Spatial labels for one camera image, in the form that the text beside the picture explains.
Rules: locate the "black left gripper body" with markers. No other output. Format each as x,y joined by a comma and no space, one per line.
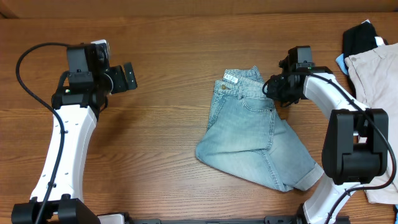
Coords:
129,75

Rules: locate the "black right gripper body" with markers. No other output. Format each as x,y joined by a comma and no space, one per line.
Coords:
280,91

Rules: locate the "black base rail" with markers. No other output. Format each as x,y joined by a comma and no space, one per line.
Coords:
211,221

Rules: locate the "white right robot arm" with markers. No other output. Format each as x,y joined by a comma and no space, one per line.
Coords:
356,147

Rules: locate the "light blue garment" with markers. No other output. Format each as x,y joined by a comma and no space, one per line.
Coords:
341,63

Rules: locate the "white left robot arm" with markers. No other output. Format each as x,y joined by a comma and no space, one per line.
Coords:
81,95

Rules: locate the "black folded garment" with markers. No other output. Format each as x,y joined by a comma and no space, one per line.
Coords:
371,64

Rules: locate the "light blue denim shorts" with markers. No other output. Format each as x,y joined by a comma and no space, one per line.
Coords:
245,137

